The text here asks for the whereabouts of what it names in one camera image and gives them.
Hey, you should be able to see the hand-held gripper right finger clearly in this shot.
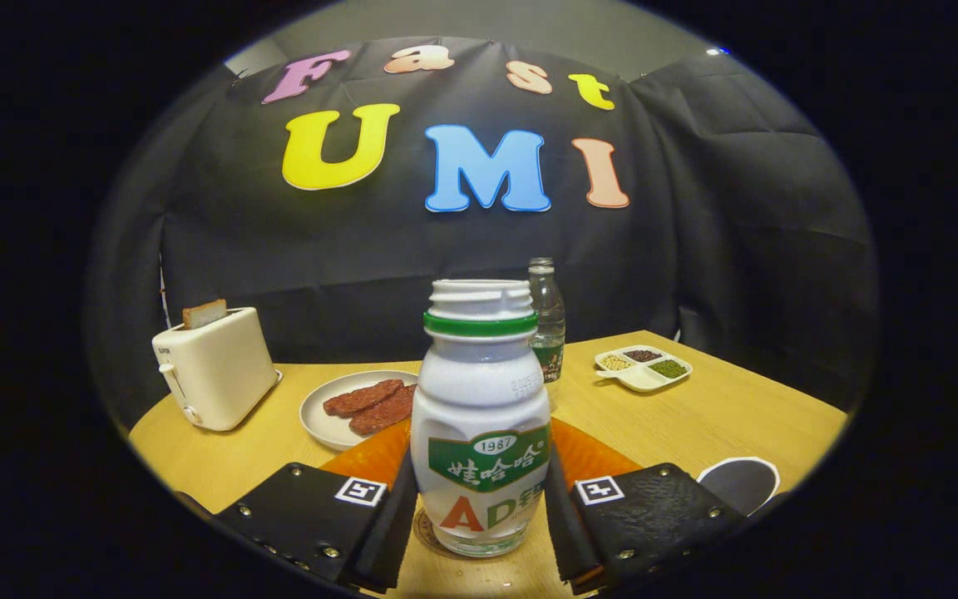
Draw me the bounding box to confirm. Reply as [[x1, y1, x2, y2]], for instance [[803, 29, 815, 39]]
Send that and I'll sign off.
[[544, 418, 750, 595]]

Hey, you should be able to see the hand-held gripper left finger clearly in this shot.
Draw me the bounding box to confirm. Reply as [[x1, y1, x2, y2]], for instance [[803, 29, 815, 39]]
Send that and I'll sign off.
[[213, 418, 419, 593]]

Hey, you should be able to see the white cup with wooden handle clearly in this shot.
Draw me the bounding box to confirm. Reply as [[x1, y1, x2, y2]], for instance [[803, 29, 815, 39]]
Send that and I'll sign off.
[[697, 456, 781, 517]]

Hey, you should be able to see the round cork coaster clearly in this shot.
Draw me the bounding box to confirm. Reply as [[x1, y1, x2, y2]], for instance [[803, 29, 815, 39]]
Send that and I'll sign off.
[[412, 507, 448, 552]]

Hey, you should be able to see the white juice bottle green label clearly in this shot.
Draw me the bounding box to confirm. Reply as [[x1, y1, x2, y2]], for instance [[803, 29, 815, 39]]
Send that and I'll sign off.
[[410, 280, 552, 557]]

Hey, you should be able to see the clear plastic water bottle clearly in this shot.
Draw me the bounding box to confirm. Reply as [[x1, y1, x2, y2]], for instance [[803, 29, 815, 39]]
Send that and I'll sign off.
[[527, 257, 566, 413]]

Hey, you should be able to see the round beige plate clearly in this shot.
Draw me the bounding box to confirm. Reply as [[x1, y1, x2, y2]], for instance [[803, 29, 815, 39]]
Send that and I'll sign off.
[[299, 370, 419, 452]]

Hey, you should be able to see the red meat strip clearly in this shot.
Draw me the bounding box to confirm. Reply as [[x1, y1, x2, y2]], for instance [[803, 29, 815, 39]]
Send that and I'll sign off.
[[323, 379, 405, 418], [349, 384, 417, 437]]

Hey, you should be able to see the wooden table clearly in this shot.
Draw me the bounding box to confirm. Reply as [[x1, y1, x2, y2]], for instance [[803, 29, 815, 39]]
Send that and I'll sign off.
[[128, 330, 850, 599]]

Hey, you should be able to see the white divided dish of beans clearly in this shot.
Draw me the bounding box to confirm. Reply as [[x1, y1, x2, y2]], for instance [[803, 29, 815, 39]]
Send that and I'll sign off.
[[595, 344, 694, 394]]

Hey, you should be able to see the cream toaster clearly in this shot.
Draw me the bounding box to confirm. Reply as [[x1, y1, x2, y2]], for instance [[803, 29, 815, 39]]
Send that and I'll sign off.
[[151, 306, 283, 432]]

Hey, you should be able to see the toast slice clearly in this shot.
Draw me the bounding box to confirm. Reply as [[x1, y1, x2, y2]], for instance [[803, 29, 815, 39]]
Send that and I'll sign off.
[[181, 299, 229, 329]]

